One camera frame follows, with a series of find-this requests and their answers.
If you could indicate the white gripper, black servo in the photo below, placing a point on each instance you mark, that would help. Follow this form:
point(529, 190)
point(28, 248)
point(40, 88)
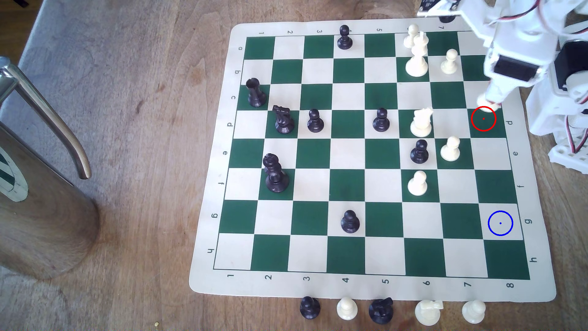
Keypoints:
point(496, 92)

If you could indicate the white chess pawn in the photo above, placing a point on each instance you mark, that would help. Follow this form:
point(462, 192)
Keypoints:
point(449, 64)
point(409, 37)
point(450, 151)
point(473, 312)
point(417, 185)
point(347, 309)
point(486, 105)

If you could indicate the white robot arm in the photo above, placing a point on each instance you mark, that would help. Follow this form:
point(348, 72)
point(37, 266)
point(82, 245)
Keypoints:
point(562, 92)

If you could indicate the white chess knight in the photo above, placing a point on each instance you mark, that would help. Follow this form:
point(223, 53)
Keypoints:
point(427, 313)
point(421, 124)

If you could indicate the white chess king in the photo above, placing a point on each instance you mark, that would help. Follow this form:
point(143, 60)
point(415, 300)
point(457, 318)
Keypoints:
point(417, 62)

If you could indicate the black chess piece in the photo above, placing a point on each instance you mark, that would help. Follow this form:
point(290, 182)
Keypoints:
point(447, 19)

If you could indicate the black chess pawn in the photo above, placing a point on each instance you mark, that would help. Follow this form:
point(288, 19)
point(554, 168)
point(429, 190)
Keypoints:
point(345, 40)
point(419, 154)
point(350, 223)
point(310, 309)
point(315, 122)
point(381, 121)

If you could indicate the green and white chess mat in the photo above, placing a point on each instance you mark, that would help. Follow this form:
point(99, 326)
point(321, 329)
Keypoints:
point(349, 184)

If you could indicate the black chess knight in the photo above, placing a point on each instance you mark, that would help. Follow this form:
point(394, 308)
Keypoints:
point(381, 311)
point(283, 122)

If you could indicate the black chess queen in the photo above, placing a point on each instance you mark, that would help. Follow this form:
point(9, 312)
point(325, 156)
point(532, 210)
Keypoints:
point(276, 177)

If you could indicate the black chess rook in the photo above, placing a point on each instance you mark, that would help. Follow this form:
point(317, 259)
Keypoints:
point(255, 94)

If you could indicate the stainless steel jug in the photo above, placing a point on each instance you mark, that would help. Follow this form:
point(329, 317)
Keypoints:
point(41, 220)

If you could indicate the white gripper camera mount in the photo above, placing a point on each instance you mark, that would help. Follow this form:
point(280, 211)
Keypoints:
point(441, 10)

